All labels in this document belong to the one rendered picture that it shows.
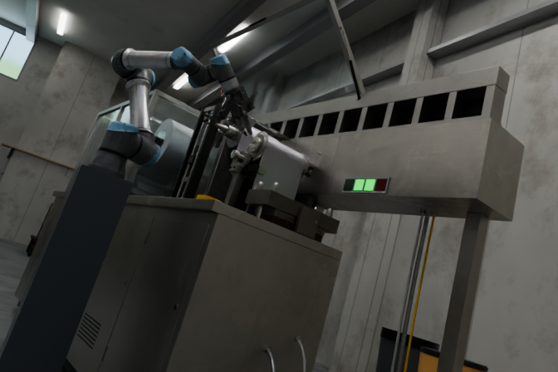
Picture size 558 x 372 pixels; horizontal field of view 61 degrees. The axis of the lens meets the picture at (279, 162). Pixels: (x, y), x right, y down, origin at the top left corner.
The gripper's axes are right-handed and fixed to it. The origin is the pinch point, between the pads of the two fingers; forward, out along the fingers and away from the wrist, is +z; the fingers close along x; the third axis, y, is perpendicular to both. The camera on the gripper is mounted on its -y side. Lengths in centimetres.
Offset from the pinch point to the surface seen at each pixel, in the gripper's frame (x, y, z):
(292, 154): -3.7, 16.0, 18.7
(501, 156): -88, 38, 35
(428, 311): 113, 181, 269
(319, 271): -30, -14, 58
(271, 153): -4.1, 5.0, 12.4
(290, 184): -4.1, 7.7, 30.0
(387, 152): -44, 32, 28
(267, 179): -4.1, -2.3, 22.0
